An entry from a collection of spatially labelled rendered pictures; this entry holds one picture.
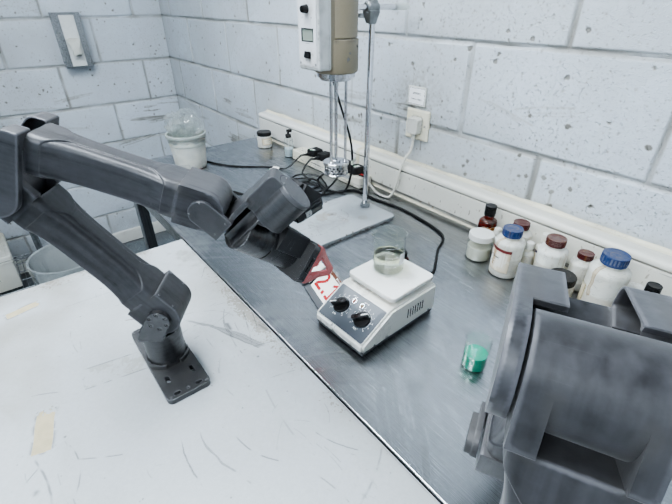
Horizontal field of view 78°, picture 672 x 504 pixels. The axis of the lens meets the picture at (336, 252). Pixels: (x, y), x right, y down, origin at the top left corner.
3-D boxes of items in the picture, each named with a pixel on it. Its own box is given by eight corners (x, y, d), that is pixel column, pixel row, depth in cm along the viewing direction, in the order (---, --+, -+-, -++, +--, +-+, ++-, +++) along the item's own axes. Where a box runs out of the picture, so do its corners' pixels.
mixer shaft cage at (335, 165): (333, 179, 106) (333, 75, 93) (318, 172, 110) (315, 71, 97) (353, 173, 110) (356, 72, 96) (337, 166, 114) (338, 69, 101)
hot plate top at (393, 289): (392, 304, 73) (392, 300, 72) (346, 274, 80) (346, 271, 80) (435, 278, 79) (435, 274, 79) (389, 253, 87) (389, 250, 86)
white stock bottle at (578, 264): (563, 289, 89) (575, 256, 85) (561, 277, 93) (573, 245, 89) (587, 294, 88) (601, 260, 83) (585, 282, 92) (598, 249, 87)
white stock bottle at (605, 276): (623, 315, 82) (649, 260, 75) (594, 322, 80) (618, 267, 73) (593, 294, 88) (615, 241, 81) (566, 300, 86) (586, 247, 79)
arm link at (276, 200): (311, 191, 62) (250, 133, 57) (310, 217, 54) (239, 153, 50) (259, 238, 66) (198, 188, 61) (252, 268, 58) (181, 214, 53)
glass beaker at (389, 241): (400, 260, 84) (404, 223, 79) (407, 279, 78) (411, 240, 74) (366, 262, 83) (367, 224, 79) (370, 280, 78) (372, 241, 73)
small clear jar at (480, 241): (477, 248, 104) (482, 225, 101) (494, 259, 100) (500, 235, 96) (459, 253, 102) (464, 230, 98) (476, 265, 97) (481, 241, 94)
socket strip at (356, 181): (359, 189, 136) (359, 177, 133) (292, 158, 162) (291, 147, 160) (371, 185, 139) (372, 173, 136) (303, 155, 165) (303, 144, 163)
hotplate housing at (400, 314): (362, 360, 72) (363, 325, 68) (315, 322, 80) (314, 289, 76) (440, 306, 84) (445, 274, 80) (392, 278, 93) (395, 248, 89)
